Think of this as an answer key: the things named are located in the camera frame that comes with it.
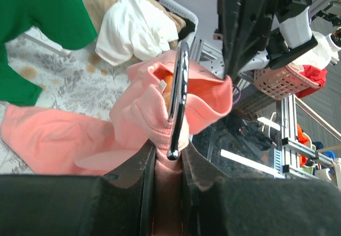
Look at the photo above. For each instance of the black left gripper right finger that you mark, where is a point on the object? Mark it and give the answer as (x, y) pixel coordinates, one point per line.
(216, 204)

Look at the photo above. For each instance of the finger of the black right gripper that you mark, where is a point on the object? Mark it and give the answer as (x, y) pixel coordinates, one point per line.
(236, 22)

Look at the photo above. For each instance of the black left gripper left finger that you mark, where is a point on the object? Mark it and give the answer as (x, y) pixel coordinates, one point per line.
(117, 203)

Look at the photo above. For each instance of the salmon pink t shirt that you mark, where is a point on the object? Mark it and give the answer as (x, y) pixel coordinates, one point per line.
(58, 142)

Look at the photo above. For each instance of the wooden hanger with green shirt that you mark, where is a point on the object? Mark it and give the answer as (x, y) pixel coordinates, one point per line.
(178, 98)

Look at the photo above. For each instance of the white garment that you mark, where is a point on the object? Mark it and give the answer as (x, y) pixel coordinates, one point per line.
(135, 28)

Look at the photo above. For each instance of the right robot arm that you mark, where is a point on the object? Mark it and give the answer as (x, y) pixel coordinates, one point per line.
(255, 55)

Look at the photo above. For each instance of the white right laundry basket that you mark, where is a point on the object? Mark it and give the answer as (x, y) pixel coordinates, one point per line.
(175, 9)

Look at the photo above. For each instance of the pink perforated crate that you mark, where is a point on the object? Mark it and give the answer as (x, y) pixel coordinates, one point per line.
(280, 83)

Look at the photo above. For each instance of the red cloth in crate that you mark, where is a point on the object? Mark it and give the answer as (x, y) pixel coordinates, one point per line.
(314, 75)

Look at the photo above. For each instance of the floral table cloth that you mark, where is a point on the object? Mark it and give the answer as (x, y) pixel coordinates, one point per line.
(73, 84)

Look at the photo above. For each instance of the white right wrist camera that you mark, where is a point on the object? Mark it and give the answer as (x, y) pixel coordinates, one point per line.
(293, 37)

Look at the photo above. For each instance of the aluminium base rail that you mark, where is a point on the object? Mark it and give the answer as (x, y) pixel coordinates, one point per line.
(207, 57)

